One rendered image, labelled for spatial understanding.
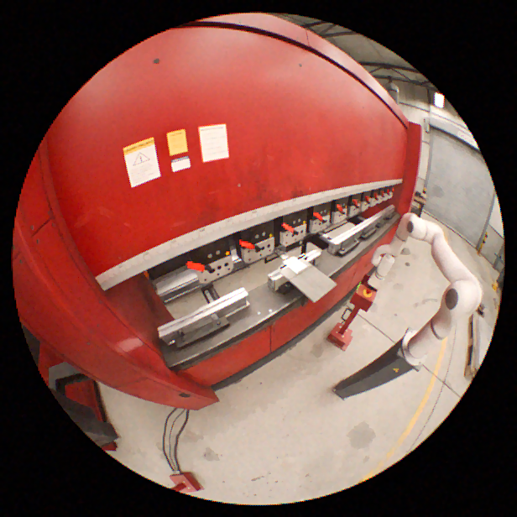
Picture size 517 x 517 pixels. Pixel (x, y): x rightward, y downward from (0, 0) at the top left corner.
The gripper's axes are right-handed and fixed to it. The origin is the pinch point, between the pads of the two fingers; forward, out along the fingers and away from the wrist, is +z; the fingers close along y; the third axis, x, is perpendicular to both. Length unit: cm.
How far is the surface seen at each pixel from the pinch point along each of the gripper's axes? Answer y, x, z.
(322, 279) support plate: -29, -41, -23
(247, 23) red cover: -59, -65, -139
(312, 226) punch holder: -46, -33, -45
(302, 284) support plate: -36, -51, -23
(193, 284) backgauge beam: -83, -89, -13
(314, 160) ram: -50, -35, -78
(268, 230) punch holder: -52, -61, -51
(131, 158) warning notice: -64, -100, -89
